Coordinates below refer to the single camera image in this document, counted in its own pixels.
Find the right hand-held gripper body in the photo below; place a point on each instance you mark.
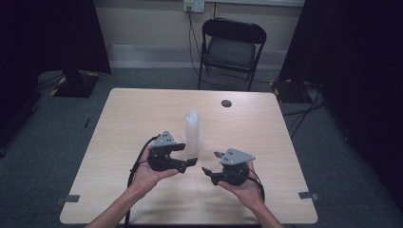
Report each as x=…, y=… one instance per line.
x=234, y=171

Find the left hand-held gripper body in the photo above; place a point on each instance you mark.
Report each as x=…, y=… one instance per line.
x=160, y=158

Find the person's left hand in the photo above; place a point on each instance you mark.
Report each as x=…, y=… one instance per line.
x=147, y=179

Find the person's right hand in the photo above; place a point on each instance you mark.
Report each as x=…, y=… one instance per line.
x=248, y=191

